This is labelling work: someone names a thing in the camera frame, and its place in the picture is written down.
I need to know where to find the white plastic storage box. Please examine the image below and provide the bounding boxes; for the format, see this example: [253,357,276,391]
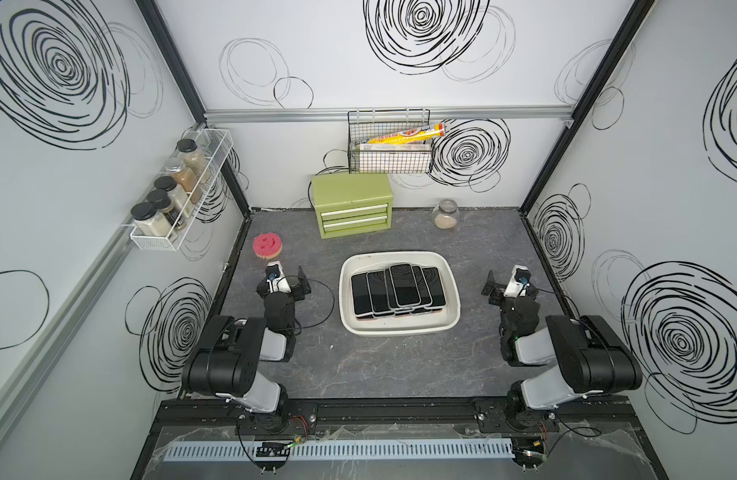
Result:
[338,251,461,336]

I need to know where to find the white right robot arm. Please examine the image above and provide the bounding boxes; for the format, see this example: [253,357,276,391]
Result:
[482,265,643,431]

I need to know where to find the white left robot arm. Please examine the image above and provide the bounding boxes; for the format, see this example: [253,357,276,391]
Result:
[180,272,312,433]

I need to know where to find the rightmost black phone in box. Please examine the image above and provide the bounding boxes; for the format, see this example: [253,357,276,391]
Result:
[423,267,447,308]

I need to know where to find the phone in pink case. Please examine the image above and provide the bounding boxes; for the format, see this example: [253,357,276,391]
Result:
[350,273,374,318]

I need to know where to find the phone in mint case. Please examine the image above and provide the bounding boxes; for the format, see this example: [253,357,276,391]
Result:
[366,270,393,316]

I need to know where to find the white box in basket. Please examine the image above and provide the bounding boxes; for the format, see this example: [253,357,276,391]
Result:
[354,142,433,153]

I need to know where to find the pink smiley sponge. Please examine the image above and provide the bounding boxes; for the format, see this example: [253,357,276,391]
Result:
[252,232,282,260]

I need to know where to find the glass jar with powder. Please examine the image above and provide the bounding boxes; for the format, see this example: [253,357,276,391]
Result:
[433,199,460,230]

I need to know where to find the green metal drawer toolbox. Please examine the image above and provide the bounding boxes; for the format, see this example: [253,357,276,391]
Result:
[312,173,394,239]

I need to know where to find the spice jar white contents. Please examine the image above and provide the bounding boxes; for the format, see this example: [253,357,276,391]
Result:
[154,175,194,218]

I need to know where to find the spice jar dark contents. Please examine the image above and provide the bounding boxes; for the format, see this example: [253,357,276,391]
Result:
[146,189,184,231]

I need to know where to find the spice jar black lid front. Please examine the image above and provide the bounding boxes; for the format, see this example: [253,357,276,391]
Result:
[130,202,172,237]

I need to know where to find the spice jar black lid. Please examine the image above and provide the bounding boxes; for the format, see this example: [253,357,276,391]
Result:
[130,202,172,237]
[176,138,208,181]

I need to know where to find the spice jar black lid rear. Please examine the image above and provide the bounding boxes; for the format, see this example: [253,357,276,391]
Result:
[176,138,208,181]

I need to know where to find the spice jar brown contents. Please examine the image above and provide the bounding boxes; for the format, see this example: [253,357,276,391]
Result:
[164,157,202,205]

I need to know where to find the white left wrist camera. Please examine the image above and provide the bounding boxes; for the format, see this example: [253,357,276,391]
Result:
[264,261,292,293]

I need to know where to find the black wire wall basket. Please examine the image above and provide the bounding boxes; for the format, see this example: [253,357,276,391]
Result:
[348,108,435,174]

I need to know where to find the clear wall spice shelf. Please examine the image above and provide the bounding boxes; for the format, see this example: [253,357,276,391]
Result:
[130,128,234,261]

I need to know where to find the grey slotted cable duct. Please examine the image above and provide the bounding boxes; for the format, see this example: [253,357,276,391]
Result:
[160,438,515,462]

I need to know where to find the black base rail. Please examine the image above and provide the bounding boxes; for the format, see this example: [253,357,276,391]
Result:
[150,396,635,436]

